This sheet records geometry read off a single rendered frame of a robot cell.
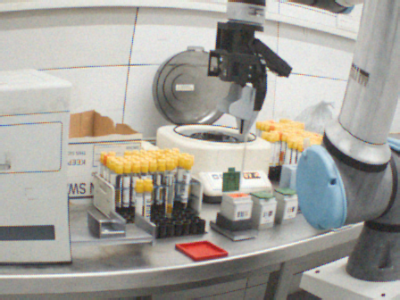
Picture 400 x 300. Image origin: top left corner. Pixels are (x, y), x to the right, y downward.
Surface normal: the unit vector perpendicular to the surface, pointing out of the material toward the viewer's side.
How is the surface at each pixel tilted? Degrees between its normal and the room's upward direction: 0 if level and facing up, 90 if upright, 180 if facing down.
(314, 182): 98
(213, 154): 90
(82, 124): 88
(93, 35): 90
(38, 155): 90
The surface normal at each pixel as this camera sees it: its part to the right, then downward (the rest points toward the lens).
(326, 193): -0.93, 0.13
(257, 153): 0.40, 0.24
